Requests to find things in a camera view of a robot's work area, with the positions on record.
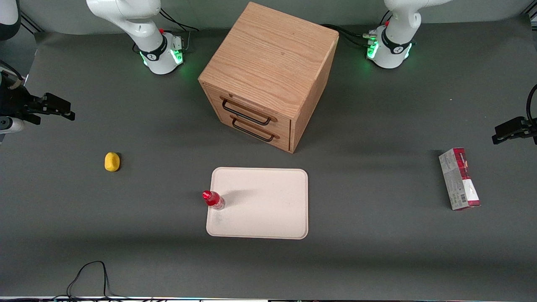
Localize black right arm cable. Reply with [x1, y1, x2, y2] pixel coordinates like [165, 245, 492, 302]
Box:
[0, 60, 26, 86]

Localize wooden two-drawer cabinet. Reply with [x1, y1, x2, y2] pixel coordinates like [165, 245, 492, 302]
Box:
[198, 1, 339, 154]

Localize thin black looped cable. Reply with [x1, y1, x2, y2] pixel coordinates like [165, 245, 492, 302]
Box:
[52, 261, 126, 301]

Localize black base cables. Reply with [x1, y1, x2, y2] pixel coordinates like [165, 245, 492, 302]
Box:
[159, 8, 200, 53]
[321, 10, 393, 47]

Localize grey and red carton box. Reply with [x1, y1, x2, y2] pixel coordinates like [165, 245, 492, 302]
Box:
[438, 147, 481, 211]

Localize black metal drawer handle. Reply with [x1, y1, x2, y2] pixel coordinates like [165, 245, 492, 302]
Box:
[222, 99, 272, 126]
[232, 117, 275, 142]

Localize black right base cables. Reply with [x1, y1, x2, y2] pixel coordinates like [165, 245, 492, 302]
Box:
[159, 8, 200, 53]

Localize red coke bottle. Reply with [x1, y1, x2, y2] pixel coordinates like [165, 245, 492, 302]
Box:
[202, 190, 226, 210]

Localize black left base cables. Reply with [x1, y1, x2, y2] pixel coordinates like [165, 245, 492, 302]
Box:
[321, 10, 393, 47]

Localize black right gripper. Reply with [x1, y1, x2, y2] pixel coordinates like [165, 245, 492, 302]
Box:
[0, 81, 76, 125]

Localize yellow lemon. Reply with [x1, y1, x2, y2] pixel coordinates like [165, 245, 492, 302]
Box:
[104, 152, 121, 172]

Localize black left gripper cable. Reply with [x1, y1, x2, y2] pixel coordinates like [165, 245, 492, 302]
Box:
[526, 83, 537, 126]

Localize cream plastic tray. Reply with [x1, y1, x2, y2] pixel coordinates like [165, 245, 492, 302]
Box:
[206, 167, 309, 240]

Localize dark grey table mat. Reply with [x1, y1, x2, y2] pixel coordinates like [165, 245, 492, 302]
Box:
[0, 16, 537, 299]

